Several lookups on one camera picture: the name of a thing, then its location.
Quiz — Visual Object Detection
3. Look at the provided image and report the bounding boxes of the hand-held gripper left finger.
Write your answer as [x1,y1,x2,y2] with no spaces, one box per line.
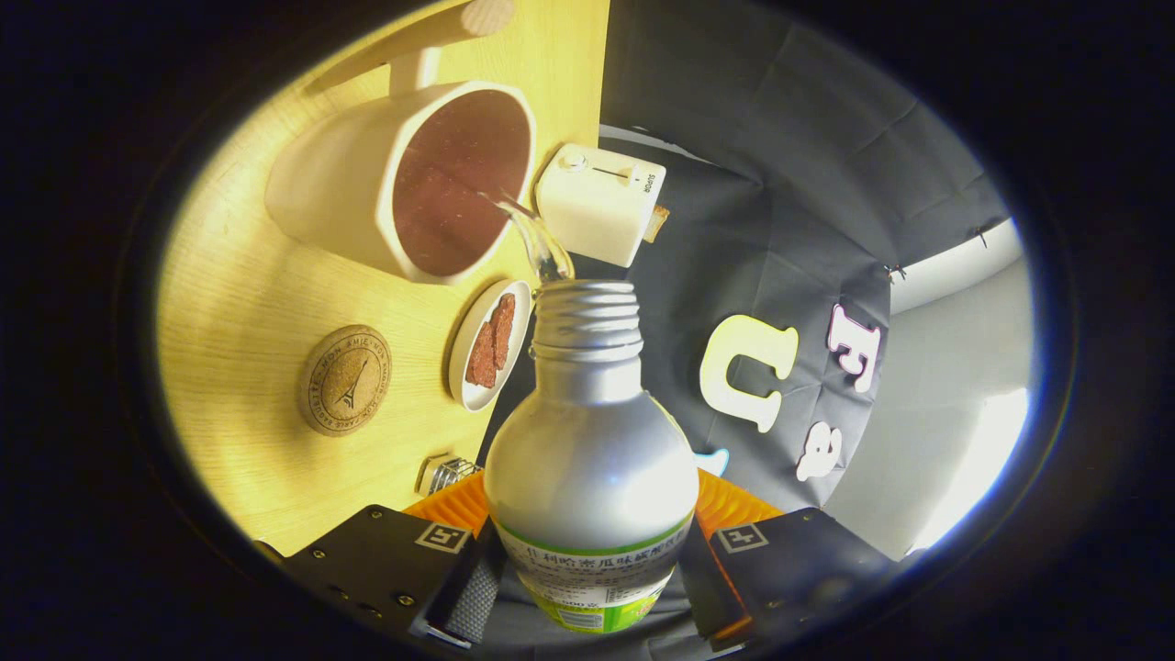
[278,470,507,649]

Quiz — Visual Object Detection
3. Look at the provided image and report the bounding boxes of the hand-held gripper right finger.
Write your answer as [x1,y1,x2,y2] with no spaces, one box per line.
[678,469,905,649]

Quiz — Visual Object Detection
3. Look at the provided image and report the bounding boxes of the silver juice bottle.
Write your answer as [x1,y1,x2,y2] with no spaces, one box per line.
[483,280,701,635]

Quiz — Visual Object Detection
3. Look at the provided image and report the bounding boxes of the round cork coaster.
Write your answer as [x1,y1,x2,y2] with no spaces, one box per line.
[296,324,394,438]

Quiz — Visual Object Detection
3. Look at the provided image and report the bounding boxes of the clear juice stream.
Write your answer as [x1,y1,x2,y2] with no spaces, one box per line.
[477,188,576,284]

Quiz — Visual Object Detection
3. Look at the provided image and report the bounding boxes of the beige cup with wooden handle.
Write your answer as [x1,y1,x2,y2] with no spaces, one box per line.
[264,0,539,286]

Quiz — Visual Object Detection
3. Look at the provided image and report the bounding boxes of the round white plate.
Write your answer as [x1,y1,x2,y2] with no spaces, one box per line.
[447,279,534,413]

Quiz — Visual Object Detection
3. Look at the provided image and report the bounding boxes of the brown meat strips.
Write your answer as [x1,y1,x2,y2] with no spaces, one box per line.
[464,293,518,390]

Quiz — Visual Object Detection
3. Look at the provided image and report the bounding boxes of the wooden table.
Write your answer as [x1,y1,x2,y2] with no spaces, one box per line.
[154,0,612,557]

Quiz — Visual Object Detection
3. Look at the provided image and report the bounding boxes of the black backdrop cloth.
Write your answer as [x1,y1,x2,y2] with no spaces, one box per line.
[476,0,1013,517]

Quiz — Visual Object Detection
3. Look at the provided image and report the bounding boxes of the white toaster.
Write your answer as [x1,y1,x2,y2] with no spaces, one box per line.
[535,143,668,269]

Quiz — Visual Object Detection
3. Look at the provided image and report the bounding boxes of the small wire holder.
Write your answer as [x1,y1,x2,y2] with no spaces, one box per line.
[417,453,484,499]

